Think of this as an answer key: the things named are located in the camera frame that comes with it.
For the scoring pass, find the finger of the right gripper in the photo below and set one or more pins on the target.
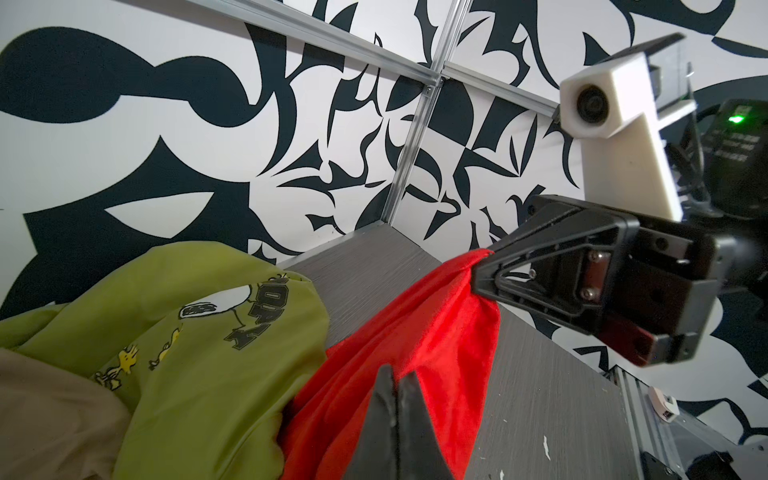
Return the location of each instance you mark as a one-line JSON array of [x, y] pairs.
[[561, 226], [567, 282]]

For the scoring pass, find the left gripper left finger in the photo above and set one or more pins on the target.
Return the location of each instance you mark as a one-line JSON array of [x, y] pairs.
[[376, 453]]

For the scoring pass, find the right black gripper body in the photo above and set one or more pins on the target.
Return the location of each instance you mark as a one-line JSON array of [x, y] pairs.
[[664, 291]]

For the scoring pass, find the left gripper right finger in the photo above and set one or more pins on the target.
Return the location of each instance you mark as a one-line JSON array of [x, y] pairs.
[[419, 455]]

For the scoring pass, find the red cloth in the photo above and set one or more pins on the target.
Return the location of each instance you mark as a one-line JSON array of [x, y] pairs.
[[437, 330]]

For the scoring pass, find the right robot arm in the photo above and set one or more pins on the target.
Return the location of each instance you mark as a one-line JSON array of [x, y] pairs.
[[734, 150]]

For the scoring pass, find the beige cloth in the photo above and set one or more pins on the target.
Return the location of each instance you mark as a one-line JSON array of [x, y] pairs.
[[55, 424]]

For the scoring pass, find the green printed t-shirt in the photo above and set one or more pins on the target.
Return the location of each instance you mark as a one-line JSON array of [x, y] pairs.
[[204, 344]]

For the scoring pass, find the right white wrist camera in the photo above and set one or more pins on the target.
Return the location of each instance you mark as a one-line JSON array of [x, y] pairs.
[[616, 110]]

